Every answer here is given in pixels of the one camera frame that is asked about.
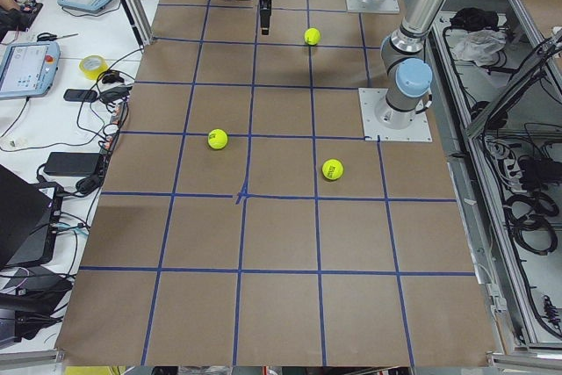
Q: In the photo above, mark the white crumpled cloth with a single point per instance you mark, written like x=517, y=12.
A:
x=481, y=47

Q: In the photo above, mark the far yellow tennis ball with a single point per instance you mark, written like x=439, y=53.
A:
x=312, y=36

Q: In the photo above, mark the brown paper table cover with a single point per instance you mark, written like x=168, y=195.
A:
x=248, y=255

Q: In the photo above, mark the black handled scissors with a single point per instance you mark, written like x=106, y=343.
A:
x=47, y=36

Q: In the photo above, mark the left yellow tennis ball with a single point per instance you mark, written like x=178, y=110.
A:
x=217, y=139

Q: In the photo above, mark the yellow tennis ball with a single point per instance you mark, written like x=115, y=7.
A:
x=332, y=169
x=217, y=139
x=312, y=36

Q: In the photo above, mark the black power adapter brick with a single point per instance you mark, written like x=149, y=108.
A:
x=72, y=164

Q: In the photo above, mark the black laptop computer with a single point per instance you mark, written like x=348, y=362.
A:
x=29, y=213

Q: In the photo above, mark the right yellow tennis ball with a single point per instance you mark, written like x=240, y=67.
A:
x=332, y=169

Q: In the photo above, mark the near blue teach pendant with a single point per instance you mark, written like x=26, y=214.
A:
x=28, y=69

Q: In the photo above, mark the black smartphone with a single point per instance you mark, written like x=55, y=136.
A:
x=80, y=95

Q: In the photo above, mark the yellow tape roll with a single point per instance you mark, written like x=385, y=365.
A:
x=93, y=66

